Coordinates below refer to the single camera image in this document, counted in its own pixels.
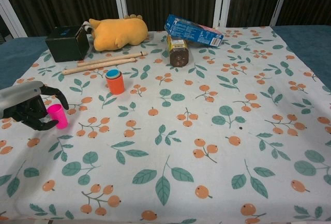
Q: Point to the black cardboard box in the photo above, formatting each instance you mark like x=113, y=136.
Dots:
x=64, y=45

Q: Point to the wooden drumstick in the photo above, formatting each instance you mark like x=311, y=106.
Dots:
x=98, y=65
x=111, y=59

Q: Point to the pink plastic cup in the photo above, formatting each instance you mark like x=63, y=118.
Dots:
x=59, y=116

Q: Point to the orange plastic cup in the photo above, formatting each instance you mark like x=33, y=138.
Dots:
x=115, y=87

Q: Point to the floral print tablecloth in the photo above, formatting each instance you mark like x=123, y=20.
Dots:
x=194, y=131

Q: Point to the yellow label bottle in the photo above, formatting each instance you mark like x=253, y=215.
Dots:
x=178, y=53

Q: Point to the yellow plush toy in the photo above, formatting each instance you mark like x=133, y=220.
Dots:
x=119, y=32

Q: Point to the light blue plastic cup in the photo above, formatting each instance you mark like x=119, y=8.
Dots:
x=113, y=73

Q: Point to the blue cookie box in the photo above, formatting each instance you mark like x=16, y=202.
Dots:
x=191, y=31

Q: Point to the teal table cover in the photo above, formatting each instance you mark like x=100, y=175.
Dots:
x=15, y=56

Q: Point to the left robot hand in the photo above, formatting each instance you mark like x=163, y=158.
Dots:
x=18, y=97

